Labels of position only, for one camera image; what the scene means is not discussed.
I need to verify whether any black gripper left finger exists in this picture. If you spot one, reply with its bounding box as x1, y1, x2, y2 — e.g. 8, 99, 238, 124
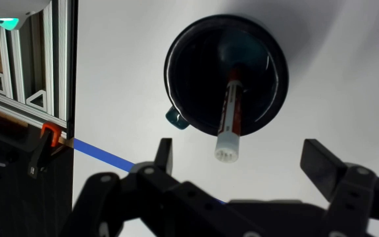
59, 138, 260, 237

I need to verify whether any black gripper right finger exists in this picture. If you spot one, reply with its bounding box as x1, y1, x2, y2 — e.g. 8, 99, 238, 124
300, 138, 379, 237

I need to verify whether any dark teal enamel cup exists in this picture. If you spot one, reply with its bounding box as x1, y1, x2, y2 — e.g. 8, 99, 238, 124
163, 14, 289, 136

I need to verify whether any blue tape line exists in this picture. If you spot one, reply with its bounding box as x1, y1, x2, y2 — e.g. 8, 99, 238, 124
72, 137, 226, 205

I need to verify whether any orange black clamp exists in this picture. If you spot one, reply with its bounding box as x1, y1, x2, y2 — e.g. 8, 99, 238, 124
26, 121, 62, 179

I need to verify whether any aluminium table edge rail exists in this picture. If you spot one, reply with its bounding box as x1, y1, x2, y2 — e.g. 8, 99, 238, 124
0, 0, 79, 138

